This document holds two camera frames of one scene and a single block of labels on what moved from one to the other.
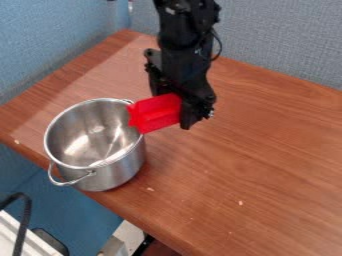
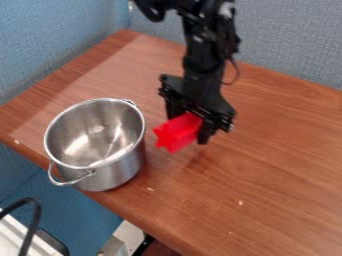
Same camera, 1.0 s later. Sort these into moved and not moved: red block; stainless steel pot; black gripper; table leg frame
Moved: black gripper; red block
Not moved: stainless steel pot; table leg frame
